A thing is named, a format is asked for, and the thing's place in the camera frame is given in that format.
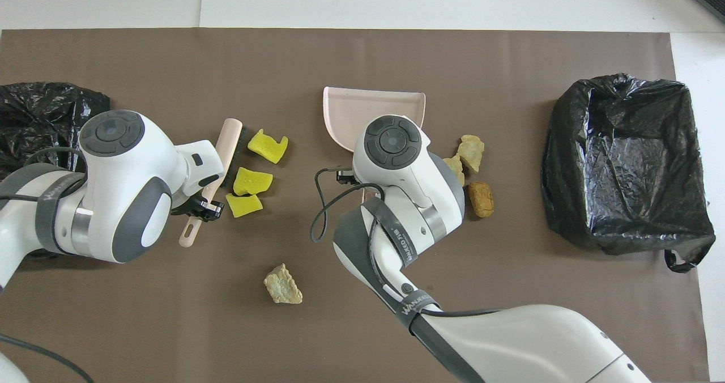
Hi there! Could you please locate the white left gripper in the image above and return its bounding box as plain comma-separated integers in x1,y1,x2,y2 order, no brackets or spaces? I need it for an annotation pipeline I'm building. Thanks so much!
173,139,356,222

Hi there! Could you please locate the yellow sponge piece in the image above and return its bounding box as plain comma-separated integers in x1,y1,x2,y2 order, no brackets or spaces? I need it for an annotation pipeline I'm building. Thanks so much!
225,193,263,218
248,129,288,164
233,167,273,197

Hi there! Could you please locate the beige handled black bristle brush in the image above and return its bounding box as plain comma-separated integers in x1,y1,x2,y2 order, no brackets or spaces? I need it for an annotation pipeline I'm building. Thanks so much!
179,118,245,249

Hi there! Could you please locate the beige plastic dustpan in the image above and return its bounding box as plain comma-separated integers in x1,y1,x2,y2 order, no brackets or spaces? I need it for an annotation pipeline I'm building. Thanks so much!
323,86,427,198

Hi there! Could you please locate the pale green trash chunk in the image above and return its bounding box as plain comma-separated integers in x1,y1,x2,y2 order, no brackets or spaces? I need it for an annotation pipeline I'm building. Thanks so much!
458,134,485,173
443,155,466,186

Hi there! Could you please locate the brown trash chunk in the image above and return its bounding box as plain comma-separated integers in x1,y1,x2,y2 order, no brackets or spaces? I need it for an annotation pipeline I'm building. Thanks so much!
468,181,494,218

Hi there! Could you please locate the black plastic trash bag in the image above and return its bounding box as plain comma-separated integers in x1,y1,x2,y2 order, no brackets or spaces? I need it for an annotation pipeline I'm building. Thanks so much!
0,82,111,259
541,73,716,273

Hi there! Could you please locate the brown paper table mat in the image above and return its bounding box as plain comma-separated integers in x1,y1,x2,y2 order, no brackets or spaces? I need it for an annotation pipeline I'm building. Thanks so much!
0,28,710,383

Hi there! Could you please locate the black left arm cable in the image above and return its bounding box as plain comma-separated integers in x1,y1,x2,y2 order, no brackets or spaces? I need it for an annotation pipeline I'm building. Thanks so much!
0,147,94,383

